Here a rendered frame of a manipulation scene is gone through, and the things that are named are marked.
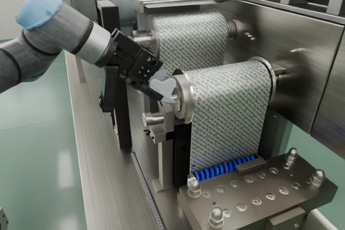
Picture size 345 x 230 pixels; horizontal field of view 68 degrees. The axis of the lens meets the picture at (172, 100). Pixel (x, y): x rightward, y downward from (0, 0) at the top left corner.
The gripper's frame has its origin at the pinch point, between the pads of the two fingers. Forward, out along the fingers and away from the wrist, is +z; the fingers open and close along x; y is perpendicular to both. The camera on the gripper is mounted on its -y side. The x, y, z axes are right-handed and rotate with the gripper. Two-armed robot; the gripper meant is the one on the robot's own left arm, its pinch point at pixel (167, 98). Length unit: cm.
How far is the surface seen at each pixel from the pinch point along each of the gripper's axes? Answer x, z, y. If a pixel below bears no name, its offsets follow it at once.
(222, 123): -4.5, 16.4, 2.6
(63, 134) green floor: 180, 48, -124
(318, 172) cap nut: -20.6, 39.4, 7.8
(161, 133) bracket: 2.9, 7.6, -10.2
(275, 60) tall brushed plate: 3.9, 25.9, 26.2
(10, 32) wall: 552, -31, -164
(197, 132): -4.5, 11.1, -2.9
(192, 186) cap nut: -11.8, 14.3, -13.8
